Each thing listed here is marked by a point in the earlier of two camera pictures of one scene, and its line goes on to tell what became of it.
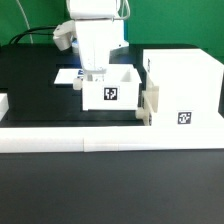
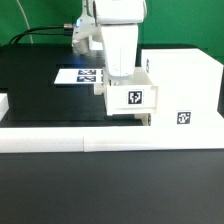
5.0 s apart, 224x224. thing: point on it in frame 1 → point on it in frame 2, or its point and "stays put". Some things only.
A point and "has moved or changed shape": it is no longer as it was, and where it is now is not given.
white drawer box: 118,90 has moved or changed shape
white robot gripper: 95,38 → 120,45
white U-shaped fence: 105,138 stays put
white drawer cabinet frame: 188,80 stays put
